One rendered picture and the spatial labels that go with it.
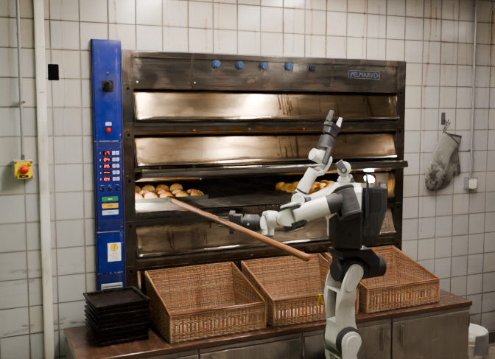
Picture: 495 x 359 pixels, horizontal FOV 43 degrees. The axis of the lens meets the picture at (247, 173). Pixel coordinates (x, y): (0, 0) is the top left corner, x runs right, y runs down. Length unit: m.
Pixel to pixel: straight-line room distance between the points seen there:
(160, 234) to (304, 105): 1.21
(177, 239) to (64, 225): 0.65
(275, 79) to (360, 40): 0.66
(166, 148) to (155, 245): 0.56
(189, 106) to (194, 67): 0.23
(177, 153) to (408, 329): 1.73
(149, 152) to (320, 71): 1.23
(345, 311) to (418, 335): 0.91
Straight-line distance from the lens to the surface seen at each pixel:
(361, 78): 4.23
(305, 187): 3.44
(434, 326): 4.10
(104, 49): 3.54
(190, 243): 3.75
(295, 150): 3.95
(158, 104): 3.63
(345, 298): 3.17
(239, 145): 3.80
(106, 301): 3.40
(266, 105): 3.87
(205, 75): 3.73
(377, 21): 4.31
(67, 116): 3.52
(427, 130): 4.54
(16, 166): 3.43
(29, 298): 3.64
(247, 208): 3.85
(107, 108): 3.52
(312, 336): 3.61
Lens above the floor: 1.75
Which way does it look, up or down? 5 degrees down
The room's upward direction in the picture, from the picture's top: straight up
